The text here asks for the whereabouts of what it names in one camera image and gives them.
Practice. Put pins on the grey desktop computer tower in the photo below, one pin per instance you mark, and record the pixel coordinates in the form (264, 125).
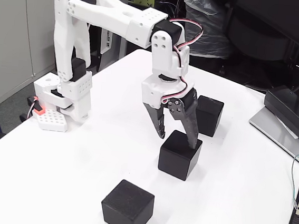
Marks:
(106, 41)

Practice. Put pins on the bin with clear plastic bag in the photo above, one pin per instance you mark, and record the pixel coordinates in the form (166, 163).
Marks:
(212, 36)

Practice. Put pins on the grey metal post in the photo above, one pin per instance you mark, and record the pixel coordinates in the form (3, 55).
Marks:
(122, 48)

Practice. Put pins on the black cube block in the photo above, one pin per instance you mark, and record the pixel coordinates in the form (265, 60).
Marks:
(176, 159)
(210, 117)
(126, 210)

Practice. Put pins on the silver monitor stand base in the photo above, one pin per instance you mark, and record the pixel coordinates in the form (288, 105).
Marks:
(269, 129)

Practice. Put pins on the black office chair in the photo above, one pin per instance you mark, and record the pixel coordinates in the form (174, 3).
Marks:
(251, 39)

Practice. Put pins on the orange clamp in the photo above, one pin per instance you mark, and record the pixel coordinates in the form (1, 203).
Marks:
(39, 110)

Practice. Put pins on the black flat panel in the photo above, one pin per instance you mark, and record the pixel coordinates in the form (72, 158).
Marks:
(93, 45)

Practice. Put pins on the black box on stand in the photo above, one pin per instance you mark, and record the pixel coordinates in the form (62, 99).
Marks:
(289, 115)

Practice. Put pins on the grey cabinet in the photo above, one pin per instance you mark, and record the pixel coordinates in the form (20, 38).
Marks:
(5, 10)

